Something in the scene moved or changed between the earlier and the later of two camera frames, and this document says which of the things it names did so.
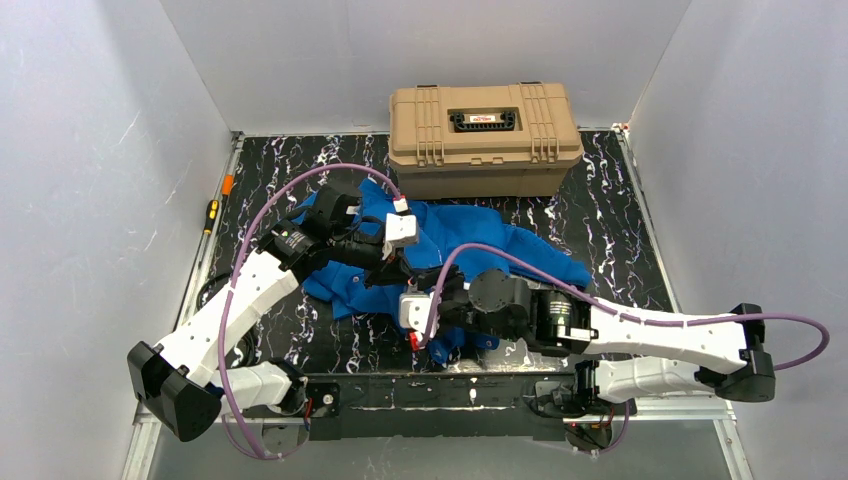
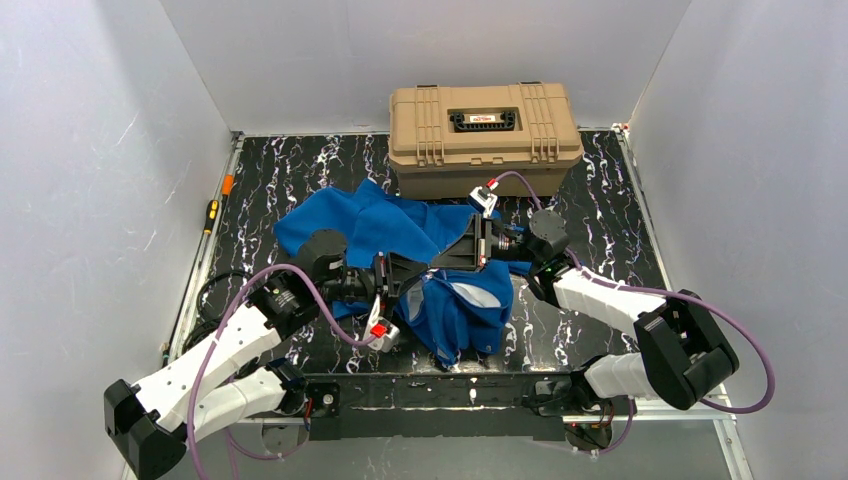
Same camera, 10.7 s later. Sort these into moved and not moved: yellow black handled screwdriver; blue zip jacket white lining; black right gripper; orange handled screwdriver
Moved: black right gripper
Not moved: blue zip jacket white lining; yellow black handled screwdriver; orange handled screwdriver
